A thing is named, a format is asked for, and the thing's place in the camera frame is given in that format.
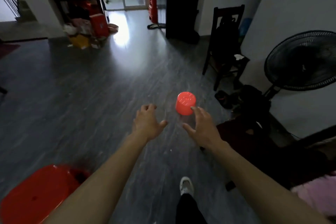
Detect red gift box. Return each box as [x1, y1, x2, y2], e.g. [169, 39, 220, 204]
[89, 13, 110, 38]

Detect dark chair with garment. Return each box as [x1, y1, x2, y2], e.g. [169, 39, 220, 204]
[202, 5, 250, 92]

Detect person's left hand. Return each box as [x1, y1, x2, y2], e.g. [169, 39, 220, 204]
[132, 104, 168, 143]

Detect white plastic bag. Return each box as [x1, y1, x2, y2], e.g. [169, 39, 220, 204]
[63, 23, 79, 35]

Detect pink quilt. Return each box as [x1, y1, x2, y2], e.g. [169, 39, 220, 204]
[290, 171, 336, 218]

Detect black standing fan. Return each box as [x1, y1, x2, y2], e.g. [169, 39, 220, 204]
[264, 30, 336, 101]

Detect person's left forearm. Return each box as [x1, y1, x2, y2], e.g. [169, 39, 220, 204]
[43, 133, 147, 224]

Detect red door mat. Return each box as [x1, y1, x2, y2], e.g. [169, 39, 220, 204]
[0, 43, 21, 59]

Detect dark camouflage bag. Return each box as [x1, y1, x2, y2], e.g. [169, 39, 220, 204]
[236, 84, 272, 127]

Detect person's right hand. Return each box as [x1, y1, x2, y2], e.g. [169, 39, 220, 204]
[182, 106, 224, 151]

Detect person's black trousers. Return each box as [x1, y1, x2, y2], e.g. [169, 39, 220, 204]
[175, 194, 208, 224]

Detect large dark wooden armchair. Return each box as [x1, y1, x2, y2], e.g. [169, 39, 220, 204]
[199, 116, 336, 193]

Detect person's right white shoe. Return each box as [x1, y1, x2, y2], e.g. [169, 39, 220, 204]
[179, 176, 195, 197]

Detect blue round item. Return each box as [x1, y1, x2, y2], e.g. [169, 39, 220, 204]
[238, 17, 252, 38]

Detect person's right forearm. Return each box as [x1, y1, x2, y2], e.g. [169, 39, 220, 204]
[207, 140, 331, 224]

